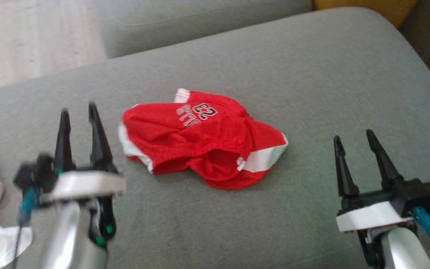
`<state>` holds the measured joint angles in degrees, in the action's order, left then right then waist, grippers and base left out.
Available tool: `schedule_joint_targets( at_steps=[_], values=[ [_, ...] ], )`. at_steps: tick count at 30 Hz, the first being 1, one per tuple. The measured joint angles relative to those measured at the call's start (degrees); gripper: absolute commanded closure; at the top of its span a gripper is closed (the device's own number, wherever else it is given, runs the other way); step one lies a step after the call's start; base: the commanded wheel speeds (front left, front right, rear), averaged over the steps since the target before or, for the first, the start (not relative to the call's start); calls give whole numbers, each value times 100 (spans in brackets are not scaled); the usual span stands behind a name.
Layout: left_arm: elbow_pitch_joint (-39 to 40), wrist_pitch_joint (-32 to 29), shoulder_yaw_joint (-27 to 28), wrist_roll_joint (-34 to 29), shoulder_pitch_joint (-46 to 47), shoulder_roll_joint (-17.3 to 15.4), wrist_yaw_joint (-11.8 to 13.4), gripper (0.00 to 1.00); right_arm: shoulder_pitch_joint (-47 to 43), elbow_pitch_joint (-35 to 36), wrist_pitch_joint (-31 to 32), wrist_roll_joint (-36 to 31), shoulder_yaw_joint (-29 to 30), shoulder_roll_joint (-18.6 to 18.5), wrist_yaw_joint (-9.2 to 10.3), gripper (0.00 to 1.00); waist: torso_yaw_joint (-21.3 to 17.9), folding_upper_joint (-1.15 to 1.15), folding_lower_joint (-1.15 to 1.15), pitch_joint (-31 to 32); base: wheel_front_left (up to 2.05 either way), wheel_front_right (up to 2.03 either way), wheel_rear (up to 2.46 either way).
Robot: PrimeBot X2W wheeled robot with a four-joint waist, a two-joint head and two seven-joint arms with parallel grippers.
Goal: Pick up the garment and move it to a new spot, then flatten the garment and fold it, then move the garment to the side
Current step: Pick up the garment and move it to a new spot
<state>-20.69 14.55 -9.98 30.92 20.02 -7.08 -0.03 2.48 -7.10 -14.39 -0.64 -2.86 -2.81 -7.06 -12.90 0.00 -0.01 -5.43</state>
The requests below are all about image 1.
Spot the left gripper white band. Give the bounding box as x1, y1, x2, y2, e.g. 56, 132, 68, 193
49, 102, 127, 247

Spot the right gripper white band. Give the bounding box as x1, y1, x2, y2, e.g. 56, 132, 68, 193
333, 129, 413, 268

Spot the grey sofa seat cushion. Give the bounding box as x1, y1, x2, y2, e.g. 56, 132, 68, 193
0, 7, 430, 269

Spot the yellow pillow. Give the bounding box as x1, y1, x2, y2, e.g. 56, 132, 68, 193
314, 0, 419, 28

